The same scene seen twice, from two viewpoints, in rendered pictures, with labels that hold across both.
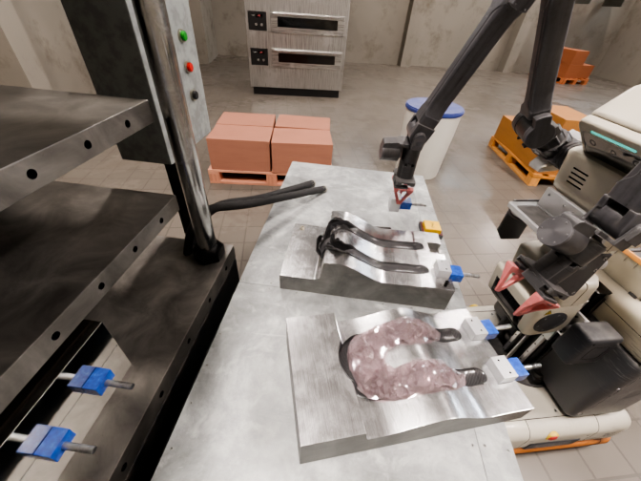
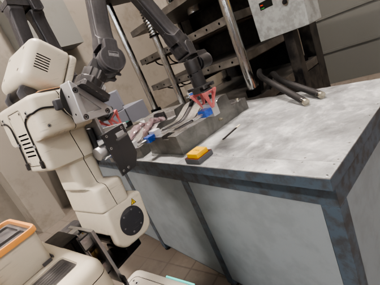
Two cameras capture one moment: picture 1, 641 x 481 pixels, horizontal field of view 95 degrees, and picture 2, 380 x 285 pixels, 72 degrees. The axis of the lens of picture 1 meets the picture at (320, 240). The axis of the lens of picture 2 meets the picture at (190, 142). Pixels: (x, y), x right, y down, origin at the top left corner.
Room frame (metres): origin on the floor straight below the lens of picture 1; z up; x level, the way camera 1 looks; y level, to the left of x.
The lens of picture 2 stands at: (1.67, -1.04, 1.17)
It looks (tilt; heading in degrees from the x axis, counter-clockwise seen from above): 17 degrees down; 141
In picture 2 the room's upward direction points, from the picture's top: 23 degrees counter-clockwise
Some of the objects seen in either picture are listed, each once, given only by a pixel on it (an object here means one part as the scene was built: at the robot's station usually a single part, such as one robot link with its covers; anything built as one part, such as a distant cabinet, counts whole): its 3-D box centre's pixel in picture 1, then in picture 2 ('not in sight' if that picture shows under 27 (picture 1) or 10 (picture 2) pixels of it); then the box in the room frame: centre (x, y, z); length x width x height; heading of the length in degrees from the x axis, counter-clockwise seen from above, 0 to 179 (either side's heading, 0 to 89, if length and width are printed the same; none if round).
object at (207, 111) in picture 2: (407, 203); (203, 113); (0.93, -0.31, 0.94); 0.13 x 0.05 x 0.05; 86
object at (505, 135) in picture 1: (550, 137); not in sight; (3.65, -2.66, 0.36); 1.32 x 0.97 x 0.71; 10
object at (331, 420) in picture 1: (401, 366); (149, 130); (0.34, -0.21, 0.85); 0.50 x 0.26 x 0.11; 104
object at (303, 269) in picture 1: (364, 254); (197, 117); (0.71, -0.15, 0.87); 0.50 x 0.26 x 0.14; 86
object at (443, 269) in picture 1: (457, 273); (148, 139); (0.63, -0.41, 0.89); 0.13 x 0.05 x 0.05; 86
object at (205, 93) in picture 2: not in sight; (206, 96); (0.94, -0.27, 0.99); 0.07 x 0.07 x 0.09; 86
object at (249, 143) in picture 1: (275, 148); not in sight; (2.99, 0.56, 0.22); 1.29 x 0.93 x 0.45; 100
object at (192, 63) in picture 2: (408, 153); (193, 65); (0.93, -0.26, 1.12); 0.07 x 0.06 x 0.07; 91
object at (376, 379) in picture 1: (405, 354); (146, 124); (0.35, -0.21, 0.90); 0.26 x 0.18 x 0.08; 104
